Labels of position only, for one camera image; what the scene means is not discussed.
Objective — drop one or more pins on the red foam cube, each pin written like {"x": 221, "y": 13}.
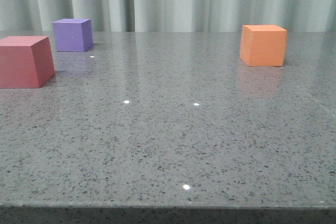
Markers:
{"x": 26, "y": 61}

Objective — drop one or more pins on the pale green curtain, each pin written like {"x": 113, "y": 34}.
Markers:
{"x": 171, "y": 15}

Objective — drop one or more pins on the orange foam cube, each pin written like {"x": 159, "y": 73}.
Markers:
{"x": 263, "y": 45}

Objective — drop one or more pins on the purple foam cube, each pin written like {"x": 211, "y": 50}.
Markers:
{"x": 73, "y": 34}

